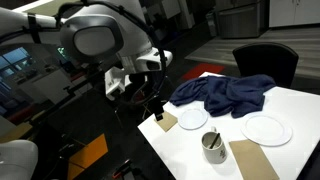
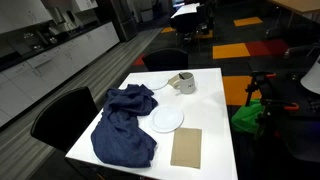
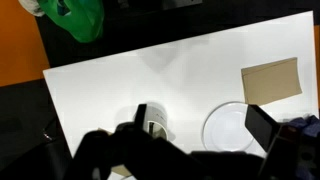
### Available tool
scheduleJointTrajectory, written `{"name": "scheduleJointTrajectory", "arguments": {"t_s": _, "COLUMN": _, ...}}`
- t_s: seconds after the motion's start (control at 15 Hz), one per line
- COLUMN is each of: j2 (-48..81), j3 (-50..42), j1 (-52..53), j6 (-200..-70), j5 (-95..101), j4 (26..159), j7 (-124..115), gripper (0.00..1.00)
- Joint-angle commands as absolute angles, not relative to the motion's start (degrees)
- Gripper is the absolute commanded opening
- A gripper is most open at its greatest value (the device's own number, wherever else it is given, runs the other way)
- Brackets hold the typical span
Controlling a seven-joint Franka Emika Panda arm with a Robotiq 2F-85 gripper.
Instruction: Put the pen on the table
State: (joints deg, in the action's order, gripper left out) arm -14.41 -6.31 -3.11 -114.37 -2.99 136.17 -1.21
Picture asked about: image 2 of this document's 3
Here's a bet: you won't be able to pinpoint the black tripod with orange clamps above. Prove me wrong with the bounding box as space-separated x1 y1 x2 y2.
245 71 299 139

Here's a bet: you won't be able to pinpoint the far white table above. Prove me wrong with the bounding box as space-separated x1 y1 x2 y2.
171 3 199 18

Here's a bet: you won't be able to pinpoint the blue cloth towel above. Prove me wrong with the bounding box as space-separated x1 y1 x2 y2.
91 84 158 168

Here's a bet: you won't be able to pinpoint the black chair far end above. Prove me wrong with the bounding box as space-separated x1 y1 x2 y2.
142 48 189 71

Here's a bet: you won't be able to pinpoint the green bag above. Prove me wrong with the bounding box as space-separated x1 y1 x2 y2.
231 99 263 134

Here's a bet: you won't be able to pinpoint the small brown paper napkin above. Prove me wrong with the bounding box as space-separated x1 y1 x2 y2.
168 75 179 89

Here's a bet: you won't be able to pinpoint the large white plate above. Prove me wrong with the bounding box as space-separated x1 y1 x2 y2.
148 106 184 133

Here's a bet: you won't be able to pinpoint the black chair near side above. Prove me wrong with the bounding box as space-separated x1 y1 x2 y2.
30 87 98 152

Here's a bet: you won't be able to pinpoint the white kitchen cabinets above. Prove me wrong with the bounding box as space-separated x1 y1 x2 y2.
0 22 120 126

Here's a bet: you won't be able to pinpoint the white ceramic mug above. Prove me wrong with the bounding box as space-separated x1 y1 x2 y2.
177 72 196 94

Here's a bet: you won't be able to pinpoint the stainless steel refrigerator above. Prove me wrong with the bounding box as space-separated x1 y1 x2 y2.
111 0 137 41

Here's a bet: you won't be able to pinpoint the small white plate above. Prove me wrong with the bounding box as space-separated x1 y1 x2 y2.
147 79 168 90

